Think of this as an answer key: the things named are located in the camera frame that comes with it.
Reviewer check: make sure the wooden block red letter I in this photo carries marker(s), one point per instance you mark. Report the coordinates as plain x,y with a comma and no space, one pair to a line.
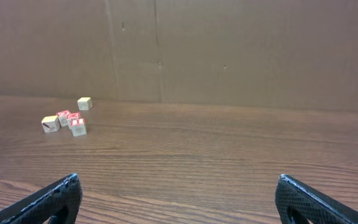
78,127

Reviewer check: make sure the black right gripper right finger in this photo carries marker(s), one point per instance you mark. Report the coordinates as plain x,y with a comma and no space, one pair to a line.
297,202

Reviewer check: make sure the wooden block red letter M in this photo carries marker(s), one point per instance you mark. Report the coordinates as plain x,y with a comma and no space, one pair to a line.
71,117

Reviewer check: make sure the far wooden block yellow top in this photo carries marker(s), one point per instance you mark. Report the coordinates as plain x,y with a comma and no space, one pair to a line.
84,103

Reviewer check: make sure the wooden block yellow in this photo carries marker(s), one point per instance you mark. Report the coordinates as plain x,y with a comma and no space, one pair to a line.
84,103
50,124

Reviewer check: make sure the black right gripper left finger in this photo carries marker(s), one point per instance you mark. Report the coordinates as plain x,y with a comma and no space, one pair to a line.
58,202

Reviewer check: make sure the wooden block red letter C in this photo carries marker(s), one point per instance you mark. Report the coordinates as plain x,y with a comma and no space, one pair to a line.
62,117

